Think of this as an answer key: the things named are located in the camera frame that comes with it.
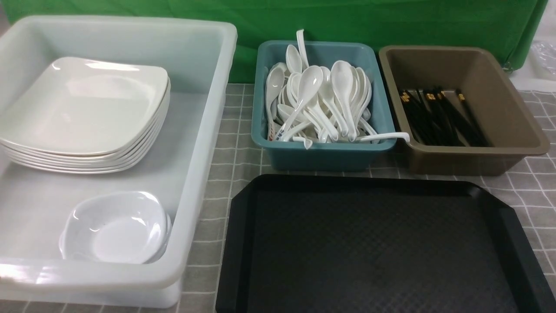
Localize small white bowl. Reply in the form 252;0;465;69
58;191;172;265
58;214;172;264

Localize white square rice plate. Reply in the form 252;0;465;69
1;57;169;156

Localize white ceramic soup spoon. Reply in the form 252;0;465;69
275;65;323;141

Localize pile of white soup spoons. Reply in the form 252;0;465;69
265;29;410;149

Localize black plastic serving tray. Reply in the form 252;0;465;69
215;174;556;313

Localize large white plastic tub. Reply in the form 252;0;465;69
1;16;238;309

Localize teal plastic spoon bin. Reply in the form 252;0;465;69
252;40;397;172

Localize black chopsticks in bin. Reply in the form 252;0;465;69
398;87;493;148

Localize small white bowl in tub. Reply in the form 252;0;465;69
58;214;172;264

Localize brown plastic chopstick bin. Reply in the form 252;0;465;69
379;46;550;176

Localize stack of white square plates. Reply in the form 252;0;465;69
1;80;171;174

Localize grey checked tablecloth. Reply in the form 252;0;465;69
1;84;555;313

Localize green backdrop cloth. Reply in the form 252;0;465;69
1;0;547;83

